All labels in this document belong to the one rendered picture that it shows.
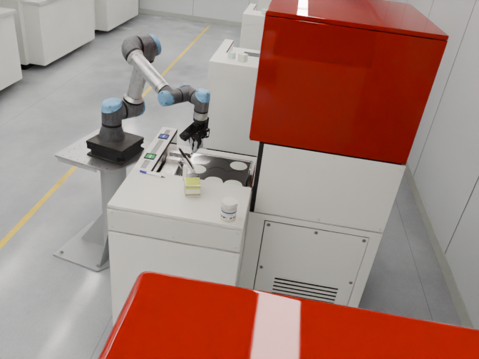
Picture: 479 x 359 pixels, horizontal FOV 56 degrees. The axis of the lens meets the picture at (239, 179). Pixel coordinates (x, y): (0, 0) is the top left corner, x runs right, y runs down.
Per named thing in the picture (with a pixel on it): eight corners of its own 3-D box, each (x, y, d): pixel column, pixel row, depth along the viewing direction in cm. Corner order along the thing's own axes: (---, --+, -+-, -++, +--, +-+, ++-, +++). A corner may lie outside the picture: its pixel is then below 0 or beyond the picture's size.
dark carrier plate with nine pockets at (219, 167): (250, 163, 264) (250, 162, 264) (243, 194, 235) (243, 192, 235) (193, 154, 266) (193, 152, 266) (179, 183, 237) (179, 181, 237)
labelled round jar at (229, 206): (237, 215, 205) (239, 197, 201) (234, 224, 199) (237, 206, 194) (221, 212, 206) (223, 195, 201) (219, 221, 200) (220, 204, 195)
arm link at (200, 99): (202, 85, 231) (214, 92, 227) (200, 105, 237) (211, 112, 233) (191, 89, 225) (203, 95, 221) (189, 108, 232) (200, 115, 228)
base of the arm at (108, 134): (93, 137, 266) (93, 122, 261) (109, 129, 279) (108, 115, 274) (115, 144, 262) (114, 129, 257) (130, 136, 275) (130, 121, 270)
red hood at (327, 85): (382, 104, 279) (410, 3, 249) (405, 164, 210) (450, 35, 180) (262, 86, 284) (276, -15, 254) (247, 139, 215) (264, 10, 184)
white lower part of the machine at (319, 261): (339, 254, 342) (366, 161, 301) (347, 341, 272) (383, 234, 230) (248, 238, 347) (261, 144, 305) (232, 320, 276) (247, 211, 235)
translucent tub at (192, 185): (198, 189, 221) (199, 177, 218) (200, 197, 215) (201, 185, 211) (183, 189, 219) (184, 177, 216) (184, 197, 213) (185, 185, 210)
